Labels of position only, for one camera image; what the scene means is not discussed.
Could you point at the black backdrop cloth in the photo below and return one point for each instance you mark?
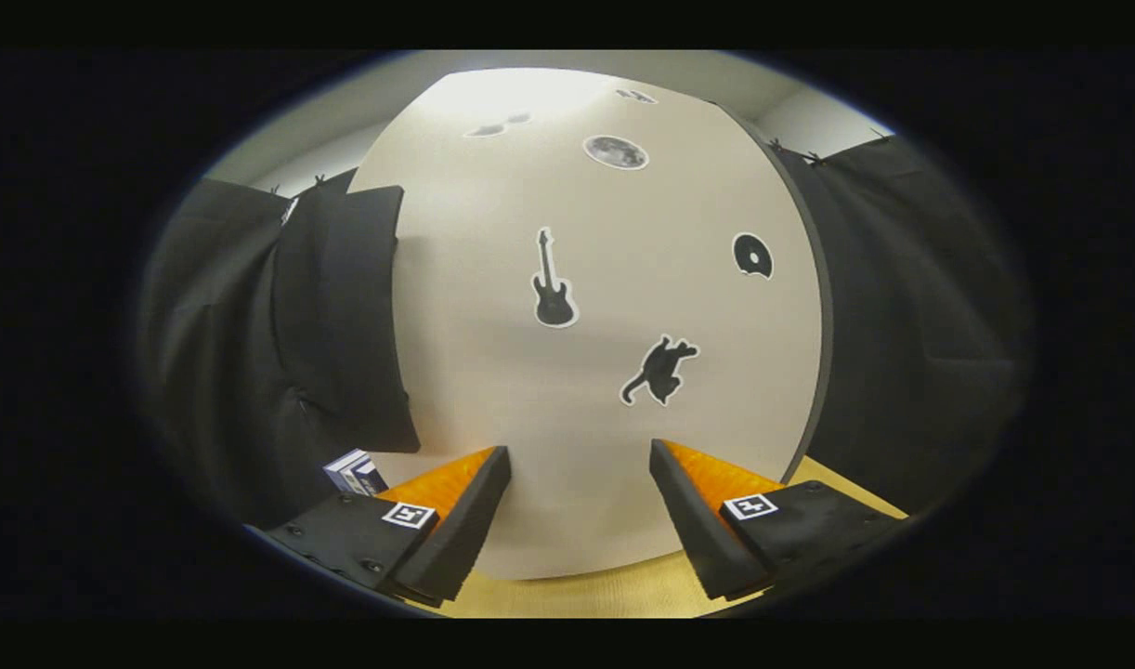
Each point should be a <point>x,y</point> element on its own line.
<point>902,325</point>

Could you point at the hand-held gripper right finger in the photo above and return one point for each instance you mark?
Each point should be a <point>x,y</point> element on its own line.
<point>688,530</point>

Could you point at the white cabinet door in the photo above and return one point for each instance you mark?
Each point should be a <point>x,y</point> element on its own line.
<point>577,446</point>

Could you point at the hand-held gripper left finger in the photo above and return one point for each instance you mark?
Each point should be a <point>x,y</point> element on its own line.
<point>456,530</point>

